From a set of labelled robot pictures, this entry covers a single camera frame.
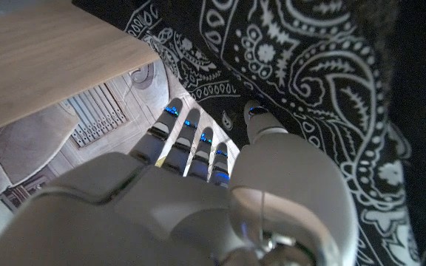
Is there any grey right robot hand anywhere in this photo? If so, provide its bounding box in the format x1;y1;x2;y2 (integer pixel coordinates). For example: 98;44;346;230
0;97;359;266

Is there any black paisley bandana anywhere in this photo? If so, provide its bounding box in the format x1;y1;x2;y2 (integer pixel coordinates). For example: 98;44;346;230
72;0;426;266

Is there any printed window backdrop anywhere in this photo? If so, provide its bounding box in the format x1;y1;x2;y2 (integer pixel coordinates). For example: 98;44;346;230
0;58;242;214

